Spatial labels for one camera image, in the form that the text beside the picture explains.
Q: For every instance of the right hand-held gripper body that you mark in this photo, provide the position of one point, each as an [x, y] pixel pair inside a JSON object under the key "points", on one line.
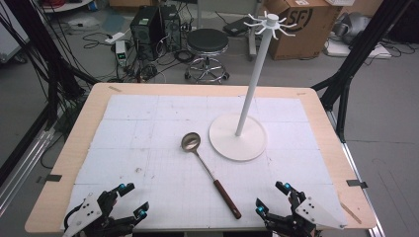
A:
{"points": [[313, 212]]}

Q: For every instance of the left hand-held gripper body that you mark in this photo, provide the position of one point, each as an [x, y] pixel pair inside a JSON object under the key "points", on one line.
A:
{"points": [[86, 210]]}

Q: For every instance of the white hook rack stand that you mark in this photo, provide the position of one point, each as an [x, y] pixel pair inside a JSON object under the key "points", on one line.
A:
{"points": [[245, 108]]}

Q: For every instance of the white grid mat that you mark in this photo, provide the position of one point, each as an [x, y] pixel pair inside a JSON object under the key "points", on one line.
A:
{"points": [[148, 158]]}

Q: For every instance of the black tape strip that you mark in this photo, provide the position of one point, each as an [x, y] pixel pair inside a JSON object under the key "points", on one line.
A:
{"points": [[355, 183], [52, 178]]}

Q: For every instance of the small grey power supply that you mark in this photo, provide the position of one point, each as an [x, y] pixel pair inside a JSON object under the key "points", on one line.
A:
{"points": [[121, 52]]}

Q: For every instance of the white flat board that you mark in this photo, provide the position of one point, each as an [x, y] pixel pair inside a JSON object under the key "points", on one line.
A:
{"points": [[339, 49]]}

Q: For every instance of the white power strip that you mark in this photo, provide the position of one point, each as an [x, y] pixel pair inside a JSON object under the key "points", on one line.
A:
{"points": [[115, 38]]}

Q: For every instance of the brown cardboard box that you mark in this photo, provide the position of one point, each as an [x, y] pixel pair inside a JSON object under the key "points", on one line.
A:
{"points": [[306, 36]]}

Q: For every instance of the large black computer tower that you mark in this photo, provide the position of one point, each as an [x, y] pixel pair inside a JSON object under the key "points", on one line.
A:
{"points": [[145, 33]]}

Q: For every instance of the black round stool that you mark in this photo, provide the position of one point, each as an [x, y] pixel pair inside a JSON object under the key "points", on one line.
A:
{"points": [[207, 41]]}

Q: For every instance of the slim black computer tower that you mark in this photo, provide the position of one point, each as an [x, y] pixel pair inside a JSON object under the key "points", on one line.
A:
{"points": [[171, 26]]}

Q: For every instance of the flat black device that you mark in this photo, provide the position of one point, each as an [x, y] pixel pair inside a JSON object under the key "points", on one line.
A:
{"points": [[235, 26]]}

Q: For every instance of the grey bag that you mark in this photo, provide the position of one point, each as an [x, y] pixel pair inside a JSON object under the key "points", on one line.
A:
{"points": [[354, 26]]}

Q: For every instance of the aluminium rail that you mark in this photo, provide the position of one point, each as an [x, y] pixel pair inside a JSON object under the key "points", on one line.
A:
{"points": [[23, 168], [355, 171]]}

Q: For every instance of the black frame stand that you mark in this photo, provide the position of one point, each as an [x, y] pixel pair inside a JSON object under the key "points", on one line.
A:
{"points": [[359, 52], [39, 39]]}

